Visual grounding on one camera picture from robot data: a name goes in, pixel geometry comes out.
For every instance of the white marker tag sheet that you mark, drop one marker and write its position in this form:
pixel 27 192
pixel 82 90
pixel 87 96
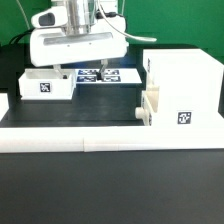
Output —
pixel 111 76

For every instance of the white drawer cabinet frame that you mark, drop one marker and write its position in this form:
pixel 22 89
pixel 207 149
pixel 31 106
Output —
pixel 189 82

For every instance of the white drawer box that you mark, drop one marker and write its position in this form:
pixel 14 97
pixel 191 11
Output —
pixel 149 104
pixel 45 84

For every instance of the white L-shaped border wall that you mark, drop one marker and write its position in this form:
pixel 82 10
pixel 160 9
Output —
pixel 109 139

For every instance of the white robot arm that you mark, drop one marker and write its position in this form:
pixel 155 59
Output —
pixel 74 31

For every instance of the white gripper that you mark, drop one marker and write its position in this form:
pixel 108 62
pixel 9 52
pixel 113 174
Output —
pixel 51 46

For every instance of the white front drawer box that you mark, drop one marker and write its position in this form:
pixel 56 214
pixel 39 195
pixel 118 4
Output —
pixel 149 104

